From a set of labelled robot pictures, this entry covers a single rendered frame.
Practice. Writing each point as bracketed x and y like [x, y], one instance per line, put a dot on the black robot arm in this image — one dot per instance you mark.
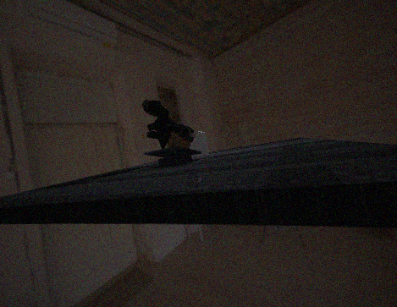
[155, 109]

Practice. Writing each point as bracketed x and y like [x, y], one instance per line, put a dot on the grey switch panel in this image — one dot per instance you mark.
[173, 155]

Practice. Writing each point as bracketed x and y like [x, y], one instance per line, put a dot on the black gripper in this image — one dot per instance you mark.
[163, 135]

